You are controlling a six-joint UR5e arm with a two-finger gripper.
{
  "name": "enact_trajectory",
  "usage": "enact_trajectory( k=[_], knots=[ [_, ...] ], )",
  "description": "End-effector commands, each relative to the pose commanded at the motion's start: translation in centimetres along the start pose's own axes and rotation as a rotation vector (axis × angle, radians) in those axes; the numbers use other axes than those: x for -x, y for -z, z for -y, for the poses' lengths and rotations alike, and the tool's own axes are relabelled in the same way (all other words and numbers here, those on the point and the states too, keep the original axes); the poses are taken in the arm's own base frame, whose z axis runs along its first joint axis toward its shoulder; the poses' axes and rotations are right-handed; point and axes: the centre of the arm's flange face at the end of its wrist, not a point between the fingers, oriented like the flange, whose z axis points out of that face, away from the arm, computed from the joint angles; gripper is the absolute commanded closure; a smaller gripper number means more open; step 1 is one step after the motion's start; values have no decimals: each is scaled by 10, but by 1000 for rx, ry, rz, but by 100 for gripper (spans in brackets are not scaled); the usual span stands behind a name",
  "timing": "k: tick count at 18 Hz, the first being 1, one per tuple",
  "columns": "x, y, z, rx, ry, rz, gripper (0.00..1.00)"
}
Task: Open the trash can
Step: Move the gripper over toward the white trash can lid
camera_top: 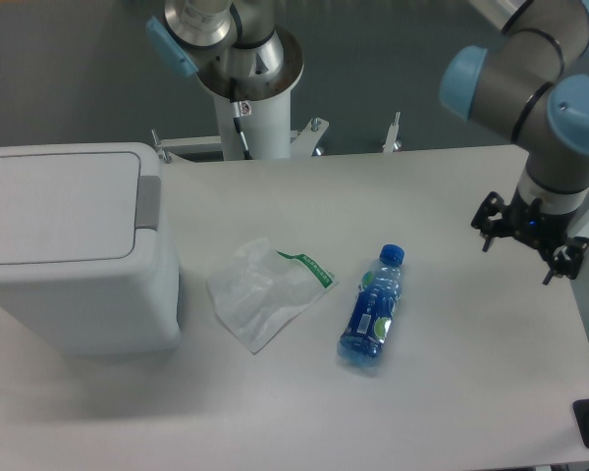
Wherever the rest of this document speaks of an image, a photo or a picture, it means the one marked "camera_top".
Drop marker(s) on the white plastic trash can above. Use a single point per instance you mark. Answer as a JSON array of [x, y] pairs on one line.
[[73, 268]]

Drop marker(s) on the crumpled clear plastic bag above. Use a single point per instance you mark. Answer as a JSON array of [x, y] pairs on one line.
[[260, 290]]

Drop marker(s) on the grey trash can push button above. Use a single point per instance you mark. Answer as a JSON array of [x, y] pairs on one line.
[[148, 203]]

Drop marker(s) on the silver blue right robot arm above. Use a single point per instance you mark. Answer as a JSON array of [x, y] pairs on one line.
[[521, 92]]

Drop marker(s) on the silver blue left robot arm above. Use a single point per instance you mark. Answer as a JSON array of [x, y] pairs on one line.
[[235, 48]]

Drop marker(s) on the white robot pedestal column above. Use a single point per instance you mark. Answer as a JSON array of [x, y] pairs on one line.
[[267, 129]]

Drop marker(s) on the blue plastic drink bottle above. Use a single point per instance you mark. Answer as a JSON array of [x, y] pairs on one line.
[[379, 293]]

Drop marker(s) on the white metal base frame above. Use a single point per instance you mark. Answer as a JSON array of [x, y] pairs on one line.
[[304, 143]]

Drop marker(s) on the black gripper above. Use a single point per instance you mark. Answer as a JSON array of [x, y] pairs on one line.
[[527, 224]]

